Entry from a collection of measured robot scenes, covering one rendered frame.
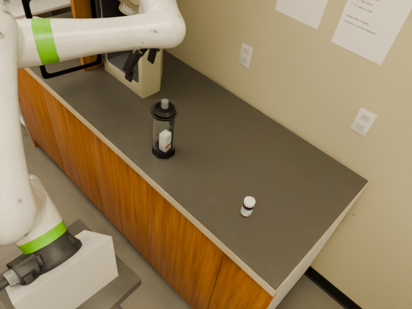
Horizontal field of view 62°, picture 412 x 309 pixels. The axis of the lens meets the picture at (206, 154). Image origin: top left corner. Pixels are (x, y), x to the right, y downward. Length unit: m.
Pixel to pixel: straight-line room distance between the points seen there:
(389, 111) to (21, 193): 1.27
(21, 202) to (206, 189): 0.74
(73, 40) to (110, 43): 0.09
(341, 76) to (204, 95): 0.68
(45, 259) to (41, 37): 0.56
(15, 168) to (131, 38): 0.45
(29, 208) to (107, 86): 1.11
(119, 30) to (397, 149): 1.13
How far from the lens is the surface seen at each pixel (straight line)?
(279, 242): 1.30
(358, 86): 1.51
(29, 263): 1.02
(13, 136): 0.85
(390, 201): 1.72
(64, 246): 1.02
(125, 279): 1.18
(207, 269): 1.55
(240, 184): 1.42
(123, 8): 1.67
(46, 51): 1.01
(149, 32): 1.02
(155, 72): 1.74
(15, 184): 0.84
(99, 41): 1.01
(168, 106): 1.33
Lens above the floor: 2.01
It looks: 46 degrees down
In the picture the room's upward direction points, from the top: 9 degrees clockwise
